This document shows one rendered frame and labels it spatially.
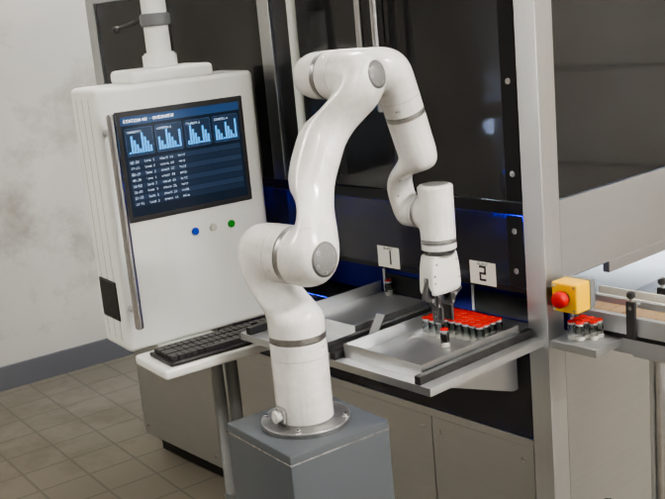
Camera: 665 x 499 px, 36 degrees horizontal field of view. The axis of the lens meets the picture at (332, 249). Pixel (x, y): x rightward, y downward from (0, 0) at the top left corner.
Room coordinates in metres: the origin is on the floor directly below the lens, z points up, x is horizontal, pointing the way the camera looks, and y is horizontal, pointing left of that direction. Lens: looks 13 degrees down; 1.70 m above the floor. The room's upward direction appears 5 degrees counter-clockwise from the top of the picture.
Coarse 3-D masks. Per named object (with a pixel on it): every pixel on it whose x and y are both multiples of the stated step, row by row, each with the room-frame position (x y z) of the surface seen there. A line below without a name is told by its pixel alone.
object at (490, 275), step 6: (474, 264) 2.49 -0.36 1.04; (480, 264) 2.47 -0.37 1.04; (486, 264) 2.46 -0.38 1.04; (492, 264) 2.44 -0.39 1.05; (474, 270) 2.49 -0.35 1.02; (480, 270) 2.48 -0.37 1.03; (486, 270) 2.46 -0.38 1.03; (492, 270) 2.45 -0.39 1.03; (474, 276) 2.49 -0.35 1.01; (486, 276) 2.46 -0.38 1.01; (492, 276) 2.45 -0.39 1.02; (474, 282) 2.49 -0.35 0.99; (480, 282) 2.48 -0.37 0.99; (486, 282) 2.46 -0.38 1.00; (492, 282) 2.45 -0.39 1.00
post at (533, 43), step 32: (544, 0) 2.35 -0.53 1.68; (544, 32) 2.34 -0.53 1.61; (544, 64) 2.34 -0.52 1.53; (544, 96) 2.34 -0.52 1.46; (544, 128) 2.33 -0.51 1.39; (544, 160) 2.33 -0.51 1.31; (544, 192) 2.33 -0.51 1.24; (544, 224) 2.32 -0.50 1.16; (544, 256) 2.32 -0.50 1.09; (544, 288) 2.32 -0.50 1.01; (544, 320) 2.33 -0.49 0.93; (544, 352) 2.33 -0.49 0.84; (544, 384) 2.33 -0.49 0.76; (544, 416) 2.34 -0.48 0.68; (544, 448) 2.34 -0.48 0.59; (544, 480) 2.34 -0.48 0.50
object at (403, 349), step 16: (416, 320) 2.49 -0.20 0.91; (368, 336) 2.38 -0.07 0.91; (384, 336) 2.41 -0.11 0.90; (400, 336) 2.45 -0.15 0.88; (416, 336) 2.44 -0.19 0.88; (496, 336) 2.30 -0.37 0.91; (352, 352) 2.31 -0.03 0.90; (368, 352) 2.26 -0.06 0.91; (384, 352) 2.33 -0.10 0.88; (400, 352) 2.32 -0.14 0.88; (416, 352) 2.31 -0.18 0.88; (432, 352) 2.30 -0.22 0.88; (448, 352) 2.29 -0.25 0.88; (464, 352) 2.22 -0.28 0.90; (384, 368) 2.22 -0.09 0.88; (400, 368) 2.18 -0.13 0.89; (416, 368) 2.14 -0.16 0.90
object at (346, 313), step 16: (368, 288) 2.85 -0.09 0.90; (320, 304) 2.72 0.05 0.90; (336, 304) 2.76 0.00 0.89; (352, 304) 2.77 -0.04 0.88; (368, 304) 2.76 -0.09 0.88; (384, 304) 2.74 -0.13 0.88; (400, 304) 2.73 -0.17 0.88; (416, 304) 2.61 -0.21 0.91; (336, 320) 2.63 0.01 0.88; (352, 320) 2.62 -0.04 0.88; (368, 320) 2.61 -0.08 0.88; (384, 320) 2.53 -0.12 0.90
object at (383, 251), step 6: (378, 246) 2.76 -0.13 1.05; (378, 252) 2.76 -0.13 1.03; (384, 252) 2.74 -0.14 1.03; (396, 252) 2.70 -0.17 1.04; (378, 258) 2.76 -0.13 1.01; (384, 258) 2.74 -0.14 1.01; (396, 258) 2.71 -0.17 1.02; (384, 264) 2.74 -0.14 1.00; (390, 264) 2.73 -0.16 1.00; (396, 264) 2.71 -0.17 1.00
